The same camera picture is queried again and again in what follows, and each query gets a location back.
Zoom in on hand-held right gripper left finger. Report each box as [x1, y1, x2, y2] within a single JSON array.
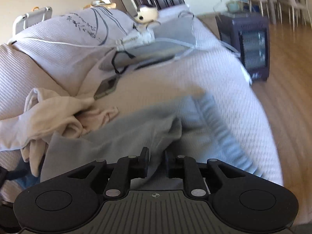
[[67, 147, 150, 199]]

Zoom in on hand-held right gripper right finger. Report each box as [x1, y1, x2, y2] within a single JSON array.
[[164, 150, 246, 198]]

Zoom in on light blue sweatshirt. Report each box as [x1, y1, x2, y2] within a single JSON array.
[[40, 95, 254, 183]]

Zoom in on white sweatshirt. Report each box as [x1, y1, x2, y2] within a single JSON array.
[[21, 88, 95, 176]]

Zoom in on dark blue garment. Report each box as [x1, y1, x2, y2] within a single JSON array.
[[15, 161, 42, 188]]

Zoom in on smartphone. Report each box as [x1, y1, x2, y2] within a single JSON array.
[[94, 77, 117, 100]]

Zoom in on grey cloth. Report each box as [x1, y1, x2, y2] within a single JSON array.
[[100, 12, 198, 71]]

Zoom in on dark electric heater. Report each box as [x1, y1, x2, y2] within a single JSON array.
[[216, 13, 270, 82]]

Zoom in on printed grey white pillow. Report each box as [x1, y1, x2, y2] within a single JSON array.
[[52, 6, 137, 54]]

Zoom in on cream plush toy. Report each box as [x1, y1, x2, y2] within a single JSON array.
[[135, 6, 159, 23]]

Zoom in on glass side table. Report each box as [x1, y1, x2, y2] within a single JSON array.
[[213, 0, 251, 14]]

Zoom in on thin black cable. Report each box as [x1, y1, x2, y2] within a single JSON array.
[[111, 50, 137, 75]]

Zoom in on white heater cable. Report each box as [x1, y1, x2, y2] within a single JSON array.
[[221, 40, 253, 86]]

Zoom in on white power strip with cable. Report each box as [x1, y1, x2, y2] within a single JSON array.
[[8, 37, 120, 48]]

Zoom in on metal chair frame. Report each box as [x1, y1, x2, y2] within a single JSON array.
[[12, 6, 53, 33]]

